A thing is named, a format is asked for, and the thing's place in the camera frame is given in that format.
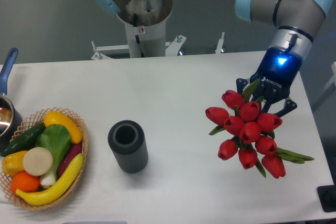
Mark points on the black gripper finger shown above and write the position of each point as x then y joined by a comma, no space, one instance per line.
243,85
288,106

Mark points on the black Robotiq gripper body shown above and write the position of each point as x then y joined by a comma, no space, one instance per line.
276,73

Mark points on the red tulip bouquet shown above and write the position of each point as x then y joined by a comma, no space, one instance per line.
252,129

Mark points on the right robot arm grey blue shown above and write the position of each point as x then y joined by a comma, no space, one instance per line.
297,23

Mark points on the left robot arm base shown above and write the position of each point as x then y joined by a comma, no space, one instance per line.
145,24

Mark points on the dark grey ribbed vase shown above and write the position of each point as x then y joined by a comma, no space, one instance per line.
127,142

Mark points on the black device at edge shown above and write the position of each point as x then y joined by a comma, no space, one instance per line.
327,197

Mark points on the purple sweet potato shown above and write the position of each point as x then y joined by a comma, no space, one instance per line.
68,157

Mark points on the yellow squash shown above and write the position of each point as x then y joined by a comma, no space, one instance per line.
55,117

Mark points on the green bok choy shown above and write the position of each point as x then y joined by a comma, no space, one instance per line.
57,140

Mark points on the woven wicker basket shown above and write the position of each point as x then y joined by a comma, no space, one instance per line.
31,121

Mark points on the beige round disc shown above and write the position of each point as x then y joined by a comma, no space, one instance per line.
37,161

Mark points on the green cucumber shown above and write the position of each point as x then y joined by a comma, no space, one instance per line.
24,141

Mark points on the yellow banana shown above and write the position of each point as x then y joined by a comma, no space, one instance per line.
54,192

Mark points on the orange fruit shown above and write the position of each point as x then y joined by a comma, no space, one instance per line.
25,182

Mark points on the yellow bell pepper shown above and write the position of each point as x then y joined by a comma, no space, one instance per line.
12,164

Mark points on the white metal mounting frame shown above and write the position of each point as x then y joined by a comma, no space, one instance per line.
172,48

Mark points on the blue handled saucepan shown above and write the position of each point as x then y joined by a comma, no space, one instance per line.
10,117

